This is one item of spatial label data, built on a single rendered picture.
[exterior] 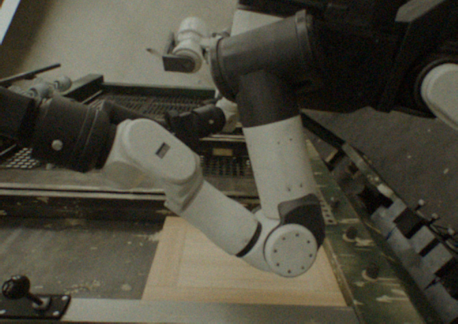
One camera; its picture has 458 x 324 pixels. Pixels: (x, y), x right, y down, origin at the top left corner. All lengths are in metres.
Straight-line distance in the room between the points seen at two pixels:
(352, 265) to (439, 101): 0.38
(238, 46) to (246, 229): 0.26
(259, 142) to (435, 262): 0.50
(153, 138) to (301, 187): 0.22
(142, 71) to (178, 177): 4.24
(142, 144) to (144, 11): 5.64
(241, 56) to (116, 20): 5.70
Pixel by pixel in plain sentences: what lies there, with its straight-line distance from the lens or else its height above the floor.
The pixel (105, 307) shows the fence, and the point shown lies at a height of 1.30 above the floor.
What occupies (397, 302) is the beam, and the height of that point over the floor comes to 0.83.
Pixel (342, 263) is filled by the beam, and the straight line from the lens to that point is 0.83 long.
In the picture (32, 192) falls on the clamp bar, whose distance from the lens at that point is 1.07.
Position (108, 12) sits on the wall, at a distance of 6.19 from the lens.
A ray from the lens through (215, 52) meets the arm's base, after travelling 0.51.
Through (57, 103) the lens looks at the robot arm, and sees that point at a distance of 0.47.
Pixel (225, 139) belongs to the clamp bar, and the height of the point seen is 1.13.
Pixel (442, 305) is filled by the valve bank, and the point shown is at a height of 0.74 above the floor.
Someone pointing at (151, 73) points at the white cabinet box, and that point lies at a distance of 4.65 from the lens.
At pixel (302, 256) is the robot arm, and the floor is 1.12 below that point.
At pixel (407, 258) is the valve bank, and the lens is 0.94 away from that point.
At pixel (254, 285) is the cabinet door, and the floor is 1.04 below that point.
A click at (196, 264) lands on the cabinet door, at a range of 0.82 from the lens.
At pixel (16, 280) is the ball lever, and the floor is 1.45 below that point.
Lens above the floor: 1.39
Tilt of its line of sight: 13 degrees down
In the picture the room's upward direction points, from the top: 59 degrees counter-clockwise
